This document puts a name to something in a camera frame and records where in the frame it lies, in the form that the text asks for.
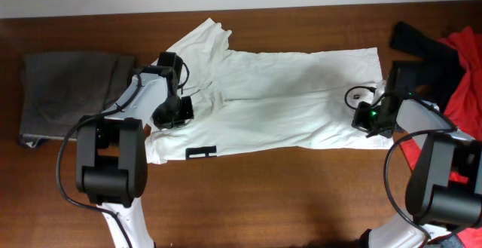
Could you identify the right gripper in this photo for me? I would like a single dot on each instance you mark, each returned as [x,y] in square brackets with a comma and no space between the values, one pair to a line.
[360,122]

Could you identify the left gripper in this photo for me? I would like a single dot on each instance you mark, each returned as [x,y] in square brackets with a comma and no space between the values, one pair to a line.
[162,121]

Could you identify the white t-shirt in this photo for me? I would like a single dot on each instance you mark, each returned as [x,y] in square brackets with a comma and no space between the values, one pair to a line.
[249,102]

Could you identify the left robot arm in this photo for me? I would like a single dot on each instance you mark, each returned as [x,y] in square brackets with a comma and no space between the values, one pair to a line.
[111,165]

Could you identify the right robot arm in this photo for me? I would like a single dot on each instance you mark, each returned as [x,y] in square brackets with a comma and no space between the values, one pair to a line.
[443,194]

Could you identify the black garment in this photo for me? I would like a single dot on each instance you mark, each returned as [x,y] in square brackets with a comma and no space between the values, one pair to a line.
[439,67]

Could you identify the red t-shirt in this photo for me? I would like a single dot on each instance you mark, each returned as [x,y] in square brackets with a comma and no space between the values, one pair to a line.
[464,106]

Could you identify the folded grey trousers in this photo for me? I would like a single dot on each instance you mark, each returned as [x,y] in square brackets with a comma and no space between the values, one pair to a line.
[61,87]

